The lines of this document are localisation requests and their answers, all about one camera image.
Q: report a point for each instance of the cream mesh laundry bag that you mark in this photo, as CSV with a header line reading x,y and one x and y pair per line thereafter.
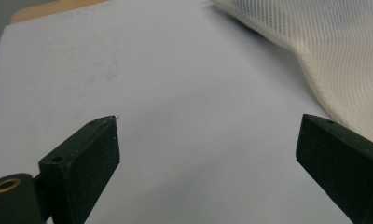
x,y
330,46

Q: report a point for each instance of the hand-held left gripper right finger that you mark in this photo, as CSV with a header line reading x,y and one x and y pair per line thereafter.
x,y
340,161

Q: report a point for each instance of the wooden table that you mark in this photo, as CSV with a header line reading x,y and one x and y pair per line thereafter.
x,y
35,12

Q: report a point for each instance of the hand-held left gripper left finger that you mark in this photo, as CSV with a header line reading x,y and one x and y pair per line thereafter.
x,y
82,168

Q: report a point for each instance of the white table mat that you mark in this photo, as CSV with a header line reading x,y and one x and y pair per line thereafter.
x,y
175,93

